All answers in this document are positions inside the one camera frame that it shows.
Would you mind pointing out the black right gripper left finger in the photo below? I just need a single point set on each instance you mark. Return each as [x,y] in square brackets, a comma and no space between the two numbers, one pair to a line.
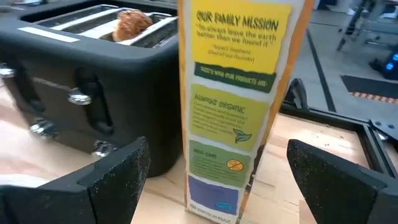
[102,193]

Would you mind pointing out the black four-slot toaster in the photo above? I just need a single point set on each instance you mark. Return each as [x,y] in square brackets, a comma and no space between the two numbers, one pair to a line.
[124,77]

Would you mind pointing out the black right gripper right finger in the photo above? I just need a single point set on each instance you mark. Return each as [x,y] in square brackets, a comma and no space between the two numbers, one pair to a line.
[339,193]

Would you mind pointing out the toasted bagel half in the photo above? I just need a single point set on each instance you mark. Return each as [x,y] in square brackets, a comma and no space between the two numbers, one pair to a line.
[130,25]

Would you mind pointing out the black device with blue lights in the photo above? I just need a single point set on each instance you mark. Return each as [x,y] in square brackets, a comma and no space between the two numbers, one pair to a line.
[388,65]

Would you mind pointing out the black aluminium table frame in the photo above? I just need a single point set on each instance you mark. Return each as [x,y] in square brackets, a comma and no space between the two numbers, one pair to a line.
[311,111]

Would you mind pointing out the cereal box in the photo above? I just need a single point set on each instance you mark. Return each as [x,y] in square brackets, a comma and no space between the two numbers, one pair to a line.
[230,109]

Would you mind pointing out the black mat with hazard stripe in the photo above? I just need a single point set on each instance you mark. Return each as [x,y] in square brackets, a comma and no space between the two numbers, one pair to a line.
[367,85]

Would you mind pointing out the metal equipment stand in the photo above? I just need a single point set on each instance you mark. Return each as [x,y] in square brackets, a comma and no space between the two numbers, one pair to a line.
[353,28]

